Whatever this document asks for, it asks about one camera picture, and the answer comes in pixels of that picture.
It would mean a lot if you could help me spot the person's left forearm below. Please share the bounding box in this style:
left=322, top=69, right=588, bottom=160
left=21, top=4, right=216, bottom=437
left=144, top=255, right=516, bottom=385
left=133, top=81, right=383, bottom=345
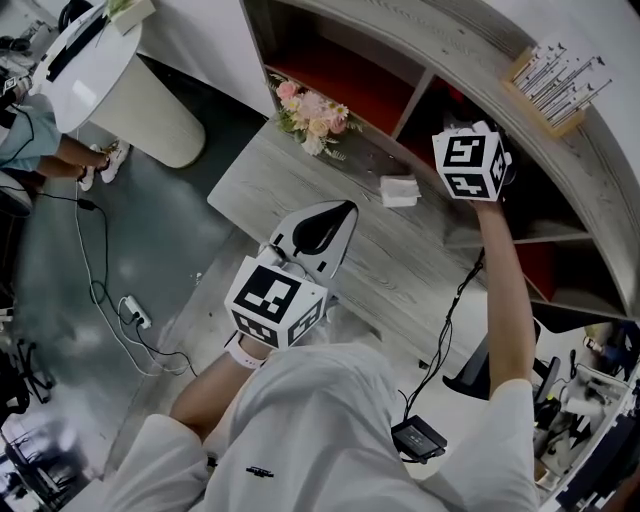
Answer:
left=169, top=339, right=271, bottom=441

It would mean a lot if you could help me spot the person's white shirt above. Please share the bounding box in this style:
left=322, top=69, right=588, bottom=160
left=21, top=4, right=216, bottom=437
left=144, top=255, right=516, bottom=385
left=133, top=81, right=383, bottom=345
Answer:
left=102, top=342, right=541, bottom=512

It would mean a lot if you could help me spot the black office chair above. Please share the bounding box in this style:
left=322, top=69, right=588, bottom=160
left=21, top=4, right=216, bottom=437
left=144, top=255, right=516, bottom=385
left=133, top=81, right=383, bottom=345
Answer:
left=442, top=299, right=561, bottom=401

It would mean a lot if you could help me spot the grey wooden wall shelf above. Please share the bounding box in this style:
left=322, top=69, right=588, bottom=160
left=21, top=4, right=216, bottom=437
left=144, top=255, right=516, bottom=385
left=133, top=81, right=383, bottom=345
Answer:
left=239, top=0, right=640, bottom=321

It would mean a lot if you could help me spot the white round pedestal table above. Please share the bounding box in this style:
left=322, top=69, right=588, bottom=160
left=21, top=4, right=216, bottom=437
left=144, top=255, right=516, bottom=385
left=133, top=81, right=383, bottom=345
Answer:
left=29, top=0, right=206, bottom=169

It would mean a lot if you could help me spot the black floor cable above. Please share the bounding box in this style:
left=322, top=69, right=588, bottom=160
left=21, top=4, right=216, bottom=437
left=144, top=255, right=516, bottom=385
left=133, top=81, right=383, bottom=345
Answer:
left=0, top=184, right=199, bottom=376

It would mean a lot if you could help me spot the white tissue pack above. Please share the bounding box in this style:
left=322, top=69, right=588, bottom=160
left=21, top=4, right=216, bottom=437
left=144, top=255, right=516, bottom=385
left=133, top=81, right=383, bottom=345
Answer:
left=378, top=173, right=421, bottom=209

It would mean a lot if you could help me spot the white power strip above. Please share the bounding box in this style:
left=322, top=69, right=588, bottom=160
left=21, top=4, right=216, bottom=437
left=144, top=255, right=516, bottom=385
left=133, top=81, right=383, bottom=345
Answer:
left=121, top=294, right=153, bottom=330

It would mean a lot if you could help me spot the white flower box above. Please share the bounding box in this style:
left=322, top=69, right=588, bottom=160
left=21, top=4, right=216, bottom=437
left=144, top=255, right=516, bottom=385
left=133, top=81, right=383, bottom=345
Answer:
left=104, top=0, right=156, bottom=35

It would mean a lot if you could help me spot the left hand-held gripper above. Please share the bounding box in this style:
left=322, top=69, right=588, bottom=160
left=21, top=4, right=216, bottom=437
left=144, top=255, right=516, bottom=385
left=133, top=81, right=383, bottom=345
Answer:
left=223, top=199, right=361, bottom=351

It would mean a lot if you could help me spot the pink flower bouquet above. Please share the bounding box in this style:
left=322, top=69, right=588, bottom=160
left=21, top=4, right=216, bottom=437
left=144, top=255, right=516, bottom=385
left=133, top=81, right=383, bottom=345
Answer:
left=267, top=72, right=364, bottom=161

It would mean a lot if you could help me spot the black flat device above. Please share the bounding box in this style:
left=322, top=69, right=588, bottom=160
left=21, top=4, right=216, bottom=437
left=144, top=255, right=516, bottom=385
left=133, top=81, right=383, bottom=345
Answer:
left=47, top=0, right=109, bottom=84

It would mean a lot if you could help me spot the wooden holder with cards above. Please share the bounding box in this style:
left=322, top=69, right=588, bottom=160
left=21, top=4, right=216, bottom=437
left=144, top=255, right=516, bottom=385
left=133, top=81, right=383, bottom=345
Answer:
left=501, top=35, right=615, bottom=139

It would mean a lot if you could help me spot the black recorder box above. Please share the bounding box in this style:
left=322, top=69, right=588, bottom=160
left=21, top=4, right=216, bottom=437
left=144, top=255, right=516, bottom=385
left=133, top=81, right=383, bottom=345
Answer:
left=391, top=413, right=448, bottom=464

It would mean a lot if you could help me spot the white vase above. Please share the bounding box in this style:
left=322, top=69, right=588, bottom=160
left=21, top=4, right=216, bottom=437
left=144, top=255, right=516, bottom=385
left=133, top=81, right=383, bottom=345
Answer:
left=299, top=132, right=326, bottom=157

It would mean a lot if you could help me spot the grey wooden desk with shelves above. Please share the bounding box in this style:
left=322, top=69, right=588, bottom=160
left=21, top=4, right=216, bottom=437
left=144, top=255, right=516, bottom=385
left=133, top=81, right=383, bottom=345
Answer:
left=207, top=117, right=489, bottom=381

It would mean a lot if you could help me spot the person's right forearm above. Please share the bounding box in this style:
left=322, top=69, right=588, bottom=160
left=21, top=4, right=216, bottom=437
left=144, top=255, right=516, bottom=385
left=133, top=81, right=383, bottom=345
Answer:
left=469, top=197, right=536, bottom=401

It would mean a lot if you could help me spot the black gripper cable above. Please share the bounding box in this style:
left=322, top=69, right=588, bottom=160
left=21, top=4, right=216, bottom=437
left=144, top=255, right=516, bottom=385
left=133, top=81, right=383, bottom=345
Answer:
left=399, top=249, right=486, bottom=426

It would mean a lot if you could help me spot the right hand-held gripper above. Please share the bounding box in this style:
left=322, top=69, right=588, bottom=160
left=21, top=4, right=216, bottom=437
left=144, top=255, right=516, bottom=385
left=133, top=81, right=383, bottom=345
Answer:
left=431, top=118, right=516, bottom=203

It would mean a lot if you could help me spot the white wristband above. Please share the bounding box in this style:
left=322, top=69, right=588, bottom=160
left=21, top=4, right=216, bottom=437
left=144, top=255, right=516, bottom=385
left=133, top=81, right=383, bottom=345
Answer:
left=227, top=335, right=269, bottom=370

